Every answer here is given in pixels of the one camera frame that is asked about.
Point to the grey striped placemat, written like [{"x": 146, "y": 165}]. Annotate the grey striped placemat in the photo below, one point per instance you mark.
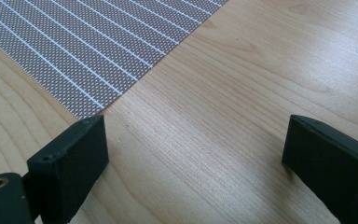
[{"x": 84, "y": 46}]

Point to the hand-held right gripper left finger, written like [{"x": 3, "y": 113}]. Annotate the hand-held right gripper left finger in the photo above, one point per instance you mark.
[{"x": 71, "y": 168}]

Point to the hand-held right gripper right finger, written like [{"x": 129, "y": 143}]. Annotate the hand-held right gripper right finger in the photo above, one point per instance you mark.
[{"x": 335, "y": 165}]

